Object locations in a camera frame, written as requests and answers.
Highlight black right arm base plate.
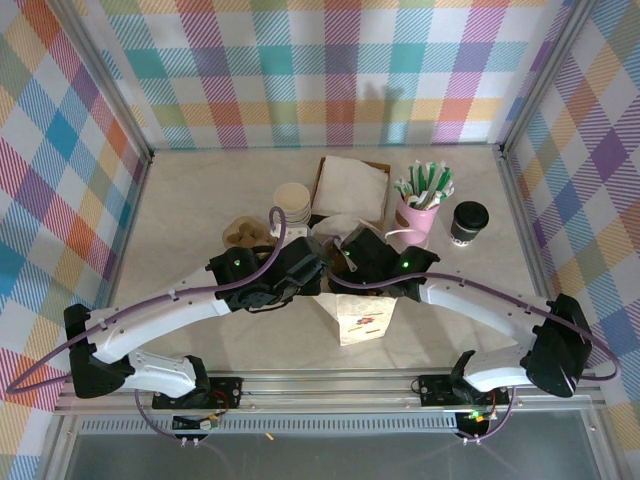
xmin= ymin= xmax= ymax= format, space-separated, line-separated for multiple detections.
xmin=417 ymin=373 xmax=511 ymax=407

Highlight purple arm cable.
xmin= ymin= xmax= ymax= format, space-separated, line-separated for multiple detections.
xmin=8 ymin=207 xmax=289 ymax=442
xmin=324 ymin=237 xmax=622 ymax=444

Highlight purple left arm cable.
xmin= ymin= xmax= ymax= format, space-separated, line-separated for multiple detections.
xmin=8 ymin=207 xmax=289 ymax=442

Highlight grey slotted cable duct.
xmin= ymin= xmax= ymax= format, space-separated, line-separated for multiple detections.
xmin=79 ymin=418 xmax=461 ymax=434

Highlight aluminium frame post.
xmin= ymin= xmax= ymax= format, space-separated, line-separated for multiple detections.
xmin=497 ymin=0 xmax=599 ymax=159
xmin=58 ymin=0 xmax=155 ymax=161

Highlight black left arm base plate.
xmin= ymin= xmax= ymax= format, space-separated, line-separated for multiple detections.
xmin=151 ymin=375 xmax=245 ymax=411

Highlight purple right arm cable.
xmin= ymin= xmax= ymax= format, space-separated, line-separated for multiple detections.
xmin=324 ymin=237 xmax=622 ymax=444

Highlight stack of paper cups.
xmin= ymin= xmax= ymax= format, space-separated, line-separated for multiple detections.
xmin=273 ymin=182 xmax=314 ymax=226

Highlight black paper coffee cup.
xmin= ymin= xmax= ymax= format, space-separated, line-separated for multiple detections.
xmin=449 ymin=219 xmax=489 ymax=250

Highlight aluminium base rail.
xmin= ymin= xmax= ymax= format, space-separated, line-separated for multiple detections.
xmin=52 ymin=369 xmax=606 ymax=416

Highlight brown pulp cup carrier stack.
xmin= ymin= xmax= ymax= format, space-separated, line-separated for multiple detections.
xmin=222 ymin=215 xmax=279 ymax=249

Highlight white printed paper bag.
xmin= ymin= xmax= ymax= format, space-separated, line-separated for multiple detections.
xmin=309 ymin=213 xmax=427 ymax=347

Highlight pink cylindrical holder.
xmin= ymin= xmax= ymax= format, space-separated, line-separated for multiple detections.
xmin=396 ymin=194 xmax=441 ymax=249

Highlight brown cardboard napkin box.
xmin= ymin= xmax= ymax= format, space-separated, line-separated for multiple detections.
xmin=312 ymin=155 xmax=392 ymax=234

